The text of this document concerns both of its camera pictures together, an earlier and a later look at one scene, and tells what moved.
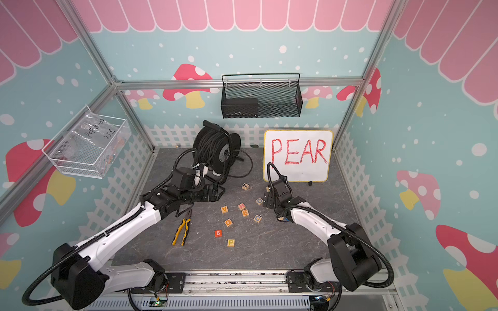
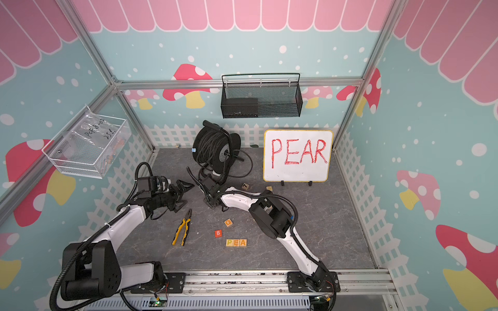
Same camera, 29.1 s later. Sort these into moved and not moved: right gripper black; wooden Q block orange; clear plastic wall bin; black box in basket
Moved: right gripper black
Not moved: black box in basket; wooden Q block orange; clear plastic wall bin
